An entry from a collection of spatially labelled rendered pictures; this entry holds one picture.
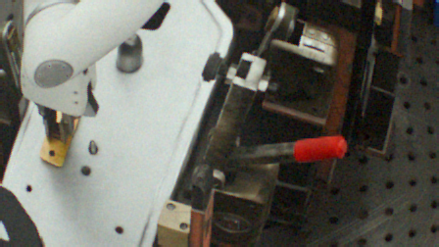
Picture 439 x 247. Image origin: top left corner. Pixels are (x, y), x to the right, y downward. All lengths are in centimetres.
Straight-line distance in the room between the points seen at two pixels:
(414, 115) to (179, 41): 50
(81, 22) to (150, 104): 37
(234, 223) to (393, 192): 44
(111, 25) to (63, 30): 5
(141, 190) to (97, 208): 6
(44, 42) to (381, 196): 78
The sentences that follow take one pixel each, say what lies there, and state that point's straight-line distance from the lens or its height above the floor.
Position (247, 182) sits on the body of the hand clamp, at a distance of 119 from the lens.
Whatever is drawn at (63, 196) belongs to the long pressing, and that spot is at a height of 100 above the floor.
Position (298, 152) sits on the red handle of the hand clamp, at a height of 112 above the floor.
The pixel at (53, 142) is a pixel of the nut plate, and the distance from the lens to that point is 127.
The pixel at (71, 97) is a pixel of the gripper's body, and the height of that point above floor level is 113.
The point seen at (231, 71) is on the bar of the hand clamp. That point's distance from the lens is 106.
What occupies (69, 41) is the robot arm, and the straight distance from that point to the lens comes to 96.
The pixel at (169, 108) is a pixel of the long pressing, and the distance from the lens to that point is 129.
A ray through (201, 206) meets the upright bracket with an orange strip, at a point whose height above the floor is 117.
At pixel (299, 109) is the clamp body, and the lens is 135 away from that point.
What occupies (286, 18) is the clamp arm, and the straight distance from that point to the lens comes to 125.
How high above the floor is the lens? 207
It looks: 56 degrees down
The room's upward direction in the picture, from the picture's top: 5 degrees clockwise
